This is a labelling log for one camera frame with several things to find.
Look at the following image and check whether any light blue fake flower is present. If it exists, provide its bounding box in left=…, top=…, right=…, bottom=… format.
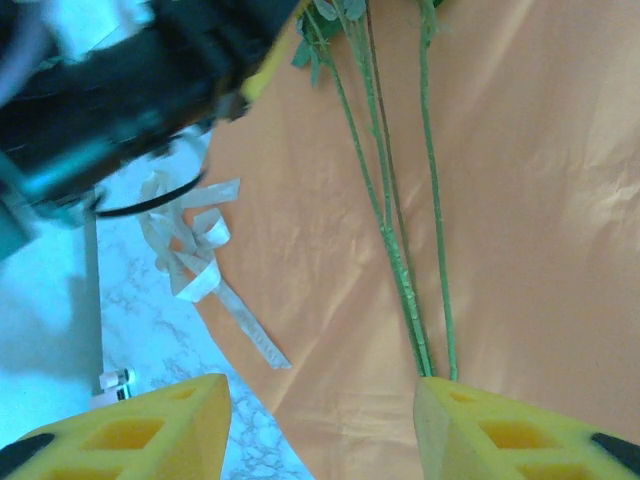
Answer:
left=292, top=0, right=434, bottom=379

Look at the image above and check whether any cream printed ribbon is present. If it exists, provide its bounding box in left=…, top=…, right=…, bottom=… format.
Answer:
left=139, top=169, right=294, bottom=371

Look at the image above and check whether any dark blue fake flower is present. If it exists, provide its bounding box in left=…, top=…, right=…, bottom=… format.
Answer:
left=417, top=0, right=459, bottom=382

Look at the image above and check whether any aluminium table side rail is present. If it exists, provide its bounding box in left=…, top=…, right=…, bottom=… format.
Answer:
left=82, top=194, right=105, bottom=396

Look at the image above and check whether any orange wrapping paper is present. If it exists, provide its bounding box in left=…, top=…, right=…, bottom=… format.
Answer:
left=192, top=0, right=640, bottom=480

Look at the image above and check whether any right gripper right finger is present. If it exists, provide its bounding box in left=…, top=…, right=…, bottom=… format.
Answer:
left=413, top=375, right=640, bottom=480

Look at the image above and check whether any pink fake flower spray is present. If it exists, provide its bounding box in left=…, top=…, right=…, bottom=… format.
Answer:
left=339, top=0, right=436, bottom=379

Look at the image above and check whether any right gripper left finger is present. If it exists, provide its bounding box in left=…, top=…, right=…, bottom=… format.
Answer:
left=0, top=372, right=234, bottom=480

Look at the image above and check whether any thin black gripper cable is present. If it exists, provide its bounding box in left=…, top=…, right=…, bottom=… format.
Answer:
left=94, top=167, right=209, bottom=219

